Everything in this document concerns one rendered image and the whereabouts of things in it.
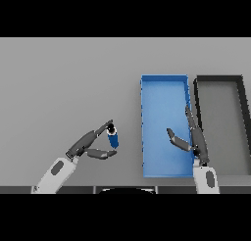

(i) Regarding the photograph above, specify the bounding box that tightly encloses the blue pipe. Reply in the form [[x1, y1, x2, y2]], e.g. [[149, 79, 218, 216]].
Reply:
[[106, 122, 120, 150]]

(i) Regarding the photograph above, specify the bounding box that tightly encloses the blue bin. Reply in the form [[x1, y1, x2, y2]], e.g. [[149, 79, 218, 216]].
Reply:
[[139, 73, 196, 179]]

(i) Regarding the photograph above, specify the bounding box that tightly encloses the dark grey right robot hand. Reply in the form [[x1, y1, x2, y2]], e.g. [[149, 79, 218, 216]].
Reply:
[[166, 105, 211, 167]]

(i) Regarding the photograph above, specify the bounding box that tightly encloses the dark grey bin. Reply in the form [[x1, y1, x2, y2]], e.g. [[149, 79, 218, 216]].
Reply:
[[192, 74, 251, 176]]

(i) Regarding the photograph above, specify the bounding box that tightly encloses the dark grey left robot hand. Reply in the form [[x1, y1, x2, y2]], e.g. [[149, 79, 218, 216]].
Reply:
[[65, 120, 118, 161]]

